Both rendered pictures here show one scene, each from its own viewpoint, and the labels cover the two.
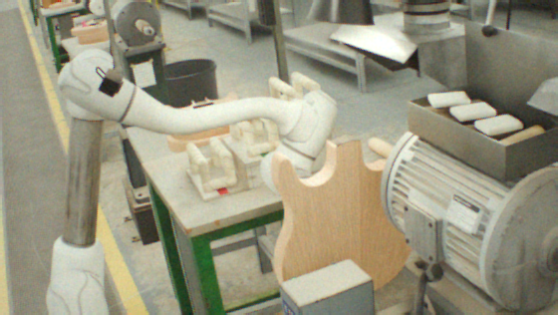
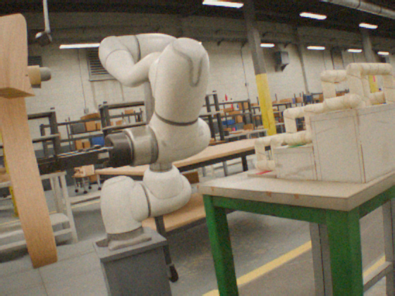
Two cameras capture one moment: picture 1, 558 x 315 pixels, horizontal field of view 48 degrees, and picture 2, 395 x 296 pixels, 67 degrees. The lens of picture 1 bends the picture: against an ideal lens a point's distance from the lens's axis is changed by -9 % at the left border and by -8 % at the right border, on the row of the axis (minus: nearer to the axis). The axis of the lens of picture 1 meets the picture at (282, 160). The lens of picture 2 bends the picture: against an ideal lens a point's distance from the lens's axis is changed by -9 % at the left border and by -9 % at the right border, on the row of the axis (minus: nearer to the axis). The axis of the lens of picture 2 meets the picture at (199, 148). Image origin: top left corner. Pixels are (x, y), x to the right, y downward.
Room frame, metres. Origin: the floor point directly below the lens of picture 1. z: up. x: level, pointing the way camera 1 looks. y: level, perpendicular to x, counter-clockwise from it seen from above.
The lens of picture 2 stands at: (1.56, -0.78, 1.11)
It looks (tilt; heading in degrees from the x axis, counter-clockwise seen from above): 3 degrees down; 79
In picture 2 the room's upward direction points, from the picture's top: 9 degrees counter-clockwise
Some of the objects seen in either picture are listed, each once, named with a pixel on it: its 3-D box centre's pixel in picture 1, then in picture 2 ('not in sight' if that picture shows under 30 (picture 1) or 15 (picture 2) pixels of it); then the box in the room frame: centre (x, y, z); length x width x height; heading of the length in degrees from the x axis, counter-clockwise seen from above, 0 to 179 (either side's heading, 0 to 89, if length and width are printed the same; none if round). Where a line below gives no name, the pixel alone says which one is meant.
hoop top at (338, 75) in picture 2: (282, 87); (345, 75); (2.15, -0.03, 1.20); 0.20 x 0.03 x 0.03; 17
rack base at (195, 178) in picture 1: (215, 179); (290, 167); (2.07, 0.23, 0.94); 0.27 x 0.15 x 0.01; 18
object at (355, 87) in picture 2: not in sight; (355, 89); (2.09, -0.14, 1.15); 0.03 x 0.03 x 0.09
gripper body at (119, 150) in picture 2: not in sight; (106, 152); (1.50, -0.06, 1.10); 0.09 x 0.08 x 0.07; 21
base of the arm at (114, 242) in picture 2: not in sight; (120, 235); (1.44, 0.60, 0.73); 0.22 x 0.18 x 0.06; 13
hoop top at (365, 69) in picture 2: (305, 82); (370, 69); (2.17, -0.11, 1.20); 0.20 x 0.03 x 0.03; 17
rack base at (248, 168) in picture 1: (257, 157); (324, 154); (2.11, 0.08, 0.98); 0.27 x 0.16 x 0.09; 18
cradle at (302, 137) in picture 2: (263, 148); (300, 138); (2.02, 0.05, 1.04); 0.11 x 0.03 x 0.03; 108
